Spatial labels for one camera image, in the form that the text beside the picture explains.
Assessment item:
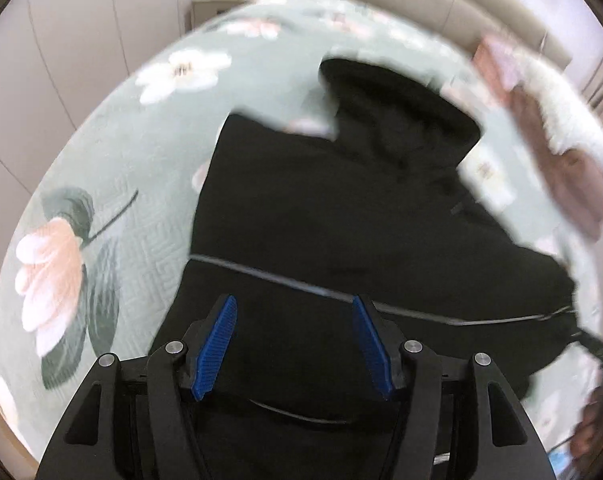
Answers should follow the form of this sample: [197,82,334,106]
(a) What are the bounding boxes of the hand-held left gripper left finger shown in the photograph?
[34,294,240,480]

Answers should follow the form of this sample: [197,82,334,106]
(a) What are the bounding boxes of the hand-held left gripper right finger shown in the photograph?
[351,294,557,480]

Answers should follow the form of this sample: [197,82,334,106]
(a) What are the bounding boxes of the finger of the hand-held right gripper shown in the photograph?
[571,327,603,376]

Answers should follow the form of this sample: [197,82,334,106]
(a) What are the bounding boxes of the black garment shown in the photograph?
[179,57,582,480]

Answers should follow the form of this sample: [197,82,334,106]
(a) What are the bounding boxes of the person's right hand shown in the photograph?
[571,391,603,461]

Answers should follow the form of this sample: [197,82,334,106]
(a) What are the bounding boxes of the green floral bedspread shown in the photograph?
[0,0,603,461]

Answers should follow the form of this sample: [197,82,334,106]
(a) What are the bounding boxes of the beige nightstand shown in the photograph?
[190,0,262,36]

